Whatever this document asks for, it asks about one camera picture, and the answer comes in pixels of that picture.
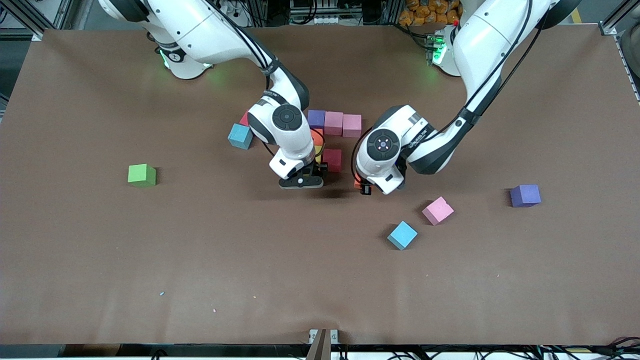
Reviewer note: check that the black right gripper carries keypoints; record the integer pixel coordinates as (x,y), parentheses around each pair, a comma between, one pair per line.
(317,169)

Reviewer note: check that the red foam cube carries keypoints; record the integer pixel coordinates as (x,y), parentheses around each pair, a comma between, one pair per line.
(332,160)
(244,119)

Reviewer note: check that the pink foam cube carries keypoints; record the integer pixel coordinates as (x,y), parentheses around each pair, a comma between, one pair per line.
(334,123)
(352,126)
(437,210)

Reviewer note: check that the purple foam cube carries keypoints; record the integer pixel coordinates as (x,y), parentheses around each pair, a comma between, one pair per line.
(525,195)
(316,119)

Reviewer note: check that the blue foam cube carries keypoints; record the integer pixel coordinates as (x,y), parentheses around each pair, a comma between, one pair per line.
(240,136)
(401,235)

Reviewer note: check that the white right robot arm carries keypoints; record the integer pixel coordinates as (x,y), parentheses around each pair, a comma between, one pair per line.
(200,30)

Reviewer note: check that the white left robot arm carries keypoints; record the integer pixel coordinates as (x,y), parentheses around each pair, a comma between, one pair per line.
(490,45)

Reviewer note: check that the brown paper table cover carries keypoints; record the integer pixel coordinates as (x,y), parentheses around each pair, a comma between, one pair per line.
(320,280)

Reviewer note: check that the white power strip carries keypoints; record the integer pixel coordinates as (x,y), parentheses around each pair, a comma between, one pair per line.
(320,20)

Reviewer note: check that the green foam cube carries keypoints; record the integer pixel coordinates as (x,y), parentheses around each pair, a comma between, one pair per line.
(142,176)

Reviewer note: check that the bag of orange fruits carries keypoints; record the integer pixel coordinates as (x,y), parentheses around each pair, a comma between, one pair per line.
(425,12)

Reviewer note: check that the small metal table bracket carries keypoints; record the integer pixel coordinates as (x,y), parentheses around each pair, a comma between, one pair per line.
(313,335)

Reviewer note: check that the brown tapered post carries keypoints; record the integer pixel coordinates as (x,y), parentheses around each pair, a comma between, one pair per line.
(320,350)

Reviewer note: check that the silver aluminium frame profile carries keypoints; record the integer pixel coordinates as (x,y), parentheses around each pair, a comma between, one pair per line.
(36,35)
(608,29)

